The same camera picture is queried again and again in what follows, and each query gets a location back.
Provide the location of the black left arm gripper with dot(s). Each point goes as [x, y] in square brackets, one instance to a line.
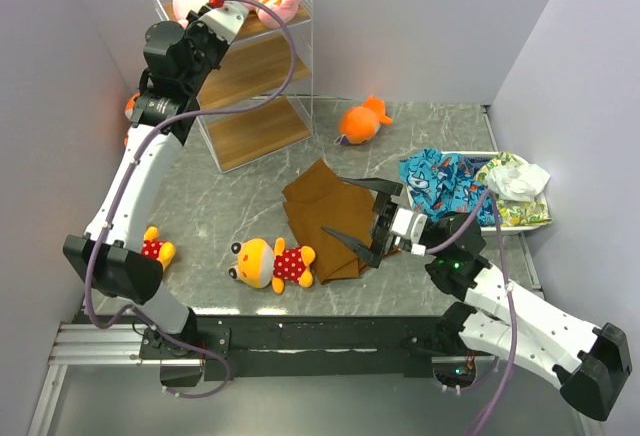
[196, 27]

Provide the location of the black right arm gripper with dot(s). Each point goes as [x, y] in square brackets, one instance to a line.
[374, 256]

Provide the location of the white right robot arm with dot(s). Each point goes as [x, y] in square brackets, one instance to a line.
[588, 364]

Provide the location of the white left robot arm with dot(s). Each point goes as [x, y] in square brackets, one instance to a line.
[117, 277]

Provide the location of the brown folded cloth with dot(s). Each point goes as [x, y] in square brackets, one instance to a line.
[318, 200]

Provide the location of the blue patterned cloth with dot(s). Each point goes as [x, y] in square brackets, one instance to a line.
[439, 184]

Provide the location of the orange shark plush toy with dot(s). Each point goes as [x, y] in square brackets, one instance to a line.
[128, 112]

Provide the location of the orange goldfish plush toy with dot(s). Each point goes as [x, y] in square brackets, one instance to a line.
[361, 123]

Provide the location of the white laundry tray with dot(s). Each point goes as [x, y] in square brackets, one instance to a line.
[503, 186]

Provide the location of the yellow frog plush polka dress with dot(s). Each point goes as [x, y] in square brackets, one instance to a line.
[259, 264]

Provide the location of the white crumpled cloth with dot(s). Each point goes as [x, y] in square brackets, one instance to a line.
[517, 182]

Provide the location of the floral yellow green cloth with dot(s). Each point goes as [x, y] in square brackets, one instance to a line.
[516, 214]

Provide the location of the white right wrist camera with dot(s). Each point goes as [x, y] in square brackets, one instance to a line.
[407, 228]

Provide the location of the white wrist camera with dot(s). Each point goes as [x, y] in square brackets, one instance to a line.
[224, 19]
[407, 228]

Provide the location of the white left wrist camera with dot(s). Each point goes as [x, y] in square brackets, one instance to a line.
[224, 19]

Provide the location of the white wire wooden shelf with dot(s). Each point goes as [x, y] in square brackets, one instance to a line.
[267, 78]

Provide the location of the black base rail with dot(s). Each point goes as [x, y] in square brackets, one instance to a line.
[281, 346]

